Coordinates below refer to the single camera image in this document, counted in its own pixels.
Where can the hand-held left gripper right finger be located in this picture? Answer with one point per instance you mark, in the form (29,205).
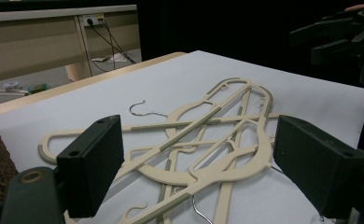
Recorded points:
(317,165)

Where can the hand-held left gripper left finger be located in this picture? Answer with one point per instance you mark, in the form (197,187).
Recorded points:
(90,168)

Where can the cream plastic clothes hanger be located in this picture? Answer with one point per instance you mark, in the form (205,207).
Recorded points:
(177,138)
(223,205)
(251,169)

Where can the black curtain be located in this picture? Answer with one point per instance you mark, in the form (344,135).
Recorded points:
(233,28)

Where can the green toy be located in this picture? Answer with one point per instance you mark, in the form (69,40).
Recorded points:
(38,88)

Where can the white paper scrap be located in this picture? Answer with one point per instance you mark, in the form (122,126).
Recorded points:
(118,58)

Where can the small white plastic object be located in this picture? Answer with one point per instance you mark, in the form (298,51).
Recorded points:
(10,85)

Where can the white table sheet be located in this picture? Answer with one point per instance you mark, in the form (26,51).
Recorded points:
(202,71)

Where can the beige wooden desk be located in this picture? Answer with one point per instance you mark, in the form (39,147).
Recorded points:
(30,43)

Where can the white power strip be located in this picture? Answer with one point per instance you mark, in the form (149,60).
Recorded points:
(92,19)

